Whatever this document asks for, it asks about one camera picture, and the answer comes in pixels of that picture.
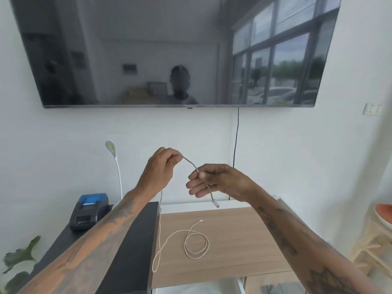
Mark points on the person's left hand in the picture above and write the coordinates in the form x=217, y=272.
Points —
x=156, y=171

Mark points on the person's right hand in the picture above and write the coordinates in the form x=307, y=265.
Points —
x=226, y=182

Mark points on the person's right middle finger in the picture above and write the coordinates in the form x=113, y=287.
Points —
x=196, y=183

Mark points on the person's left forearm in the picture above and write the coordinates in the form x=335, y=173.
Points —
x=92, y=238

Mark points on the black cabinet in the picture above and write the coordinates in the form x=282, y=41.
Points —
x=134, y=241

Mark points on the person's right thumb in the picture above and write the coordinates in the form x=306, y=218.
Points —
x=213, y=168

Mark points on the green leafy plant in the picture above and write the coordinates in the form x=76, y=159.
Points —
x=18, y=257

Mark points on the person's left thumb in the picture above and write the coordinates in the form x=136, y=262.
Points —
x=174, y=161

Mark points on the black and blue receipt printer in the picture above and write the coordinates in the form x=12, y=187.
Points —
x=87, y=212

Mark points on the beige shelf rack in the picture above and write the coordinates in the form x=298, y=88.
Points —
x=372, y=244

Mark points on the orange bowl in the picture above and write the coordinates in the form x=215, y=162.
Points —
x=385, y=212

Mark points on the white gooseneck desk lamp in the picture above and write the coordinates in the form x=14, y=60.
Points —
x=117, y=168

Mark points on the person's right forearm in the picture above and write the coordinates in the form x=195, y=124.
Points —
x=294, y=238

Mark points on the wall-mounted black television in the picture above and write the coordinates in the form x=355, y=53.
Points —
x=137, y=42

